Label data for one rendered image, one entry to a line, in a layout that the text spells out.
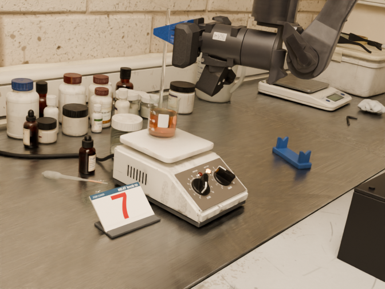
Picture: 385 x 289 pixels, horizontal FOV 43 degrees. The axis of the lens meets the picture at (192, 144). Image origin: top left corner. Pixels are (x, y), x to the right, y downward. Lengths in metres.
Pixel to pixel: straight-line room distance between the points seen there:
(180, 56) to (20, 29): 0.53
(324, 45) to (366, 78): 1.04
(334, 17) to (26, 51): 0.70
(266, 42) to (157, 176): 0.26
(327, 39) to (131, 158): 0.35
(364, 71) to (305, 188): 0.86
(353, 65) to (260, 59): 1.04
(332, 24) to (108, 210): 0.41
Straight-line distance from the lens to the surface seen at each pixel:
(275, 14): 0.73
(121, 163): 0.83
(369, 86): 1.75
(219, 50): 0.75
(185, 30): 0.70
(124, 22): 1.32
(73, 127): 1.05
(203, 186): 0.74
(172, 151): 0.78
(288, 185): 0.94
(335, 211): 0.89
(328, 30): 0.72
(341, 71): 1.78
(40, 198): 0.81
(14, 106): 1.02
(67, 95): 1.10
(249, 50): 0.73
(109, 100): 1.10
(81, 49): 1.25
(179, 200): 0.75
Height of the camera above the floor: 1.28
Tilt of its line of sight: 21 degrees down
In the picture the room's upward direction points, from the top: 7 degrees clockwise
